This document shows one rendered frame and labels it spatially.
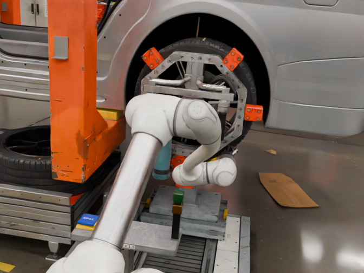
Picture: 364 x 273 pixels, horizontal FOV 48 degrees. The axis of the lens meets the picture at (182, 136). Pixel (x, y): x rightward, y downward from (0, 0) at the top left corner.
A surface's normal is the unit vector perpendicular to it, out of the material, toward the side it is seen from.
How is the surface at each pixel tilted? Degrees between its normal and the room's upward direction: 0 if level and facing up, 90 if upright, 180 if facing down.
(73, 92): 90
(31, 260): 0
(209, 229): 90
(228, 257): 0
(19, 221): 90
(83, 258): 39
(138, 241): 0
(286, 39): 90
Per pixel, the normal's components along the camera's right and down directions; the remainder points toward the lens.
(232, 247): 0.07, -0.95
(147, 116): -0.25, -0.45
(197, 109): -0.07, -0.34
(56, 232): -0.16, 0.30
